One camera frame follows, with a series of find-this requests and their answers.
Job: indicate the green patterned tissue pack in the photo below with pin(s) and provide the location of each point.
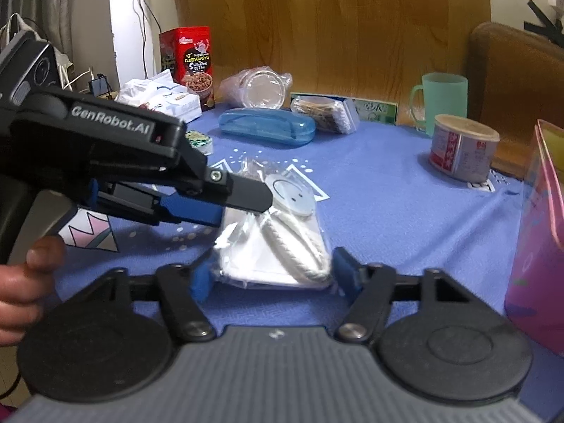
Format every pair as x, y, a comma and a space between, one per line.
200, 142

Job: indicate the brown chair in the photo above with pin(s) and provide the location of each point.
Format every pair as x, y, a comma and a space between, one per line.
515, 78

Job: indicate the stack of clear plastic cups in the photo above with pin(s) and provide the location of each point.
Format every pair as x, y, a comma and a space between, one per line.
259, 87

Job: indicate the black power adapter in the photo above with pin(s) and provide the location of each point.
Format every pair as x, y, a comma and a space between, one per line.
99, 86

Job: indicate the red cereal tin box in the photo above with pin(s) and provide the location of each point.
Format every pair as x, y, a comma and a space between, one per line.
186, 53

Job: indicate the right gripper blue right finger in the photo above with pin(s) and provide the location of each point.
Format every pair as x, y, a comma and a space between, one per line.
350, 275

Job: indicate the pink gold tin box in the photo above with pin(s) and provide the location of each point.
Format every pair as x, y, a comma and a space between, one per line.
534, 298

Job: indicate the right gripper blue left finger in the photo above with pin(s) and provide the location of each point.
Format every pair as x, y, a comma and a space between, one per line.
202, 277

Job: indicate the Crest toothpaste box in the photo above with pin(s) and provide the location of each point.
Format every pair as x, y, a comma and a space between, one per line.
367, 109

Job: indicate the cotton swab container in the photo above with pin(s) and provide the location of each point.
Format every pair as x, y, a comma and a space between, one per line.
334, 115

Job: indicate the wooden board panel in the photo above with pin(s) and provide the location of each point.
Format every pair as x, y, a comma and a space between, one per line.
360, 48

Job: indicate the bagged white rope accessory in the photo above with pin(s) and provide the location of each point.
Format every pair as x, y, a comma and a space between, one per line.
282, 247

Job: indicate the green plastic mug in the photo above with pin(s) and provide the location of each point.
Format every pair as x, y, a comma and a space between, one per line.
443, 94

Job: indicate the blue glasses case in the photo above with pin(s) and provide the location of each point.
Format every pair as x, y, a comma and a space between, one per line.
273, 126

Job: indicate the blue patterned tablecloth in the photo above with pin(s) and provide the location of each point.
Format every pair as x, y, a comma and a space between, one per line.
379, 198

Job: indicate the red white paper tub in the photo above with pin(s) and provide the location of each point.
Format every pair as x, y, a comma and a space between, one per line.
463, 148

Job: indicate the person's left hand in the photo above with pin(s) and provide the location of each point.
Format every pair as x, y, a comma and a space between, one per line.
24, 286

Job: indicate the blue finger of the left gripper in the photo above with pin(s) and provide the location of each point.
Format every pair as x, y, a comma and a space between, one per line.
137, 203

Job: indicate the white tissue pack large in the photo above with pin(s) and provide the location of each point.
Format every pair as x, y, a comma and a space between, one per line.
161, 94

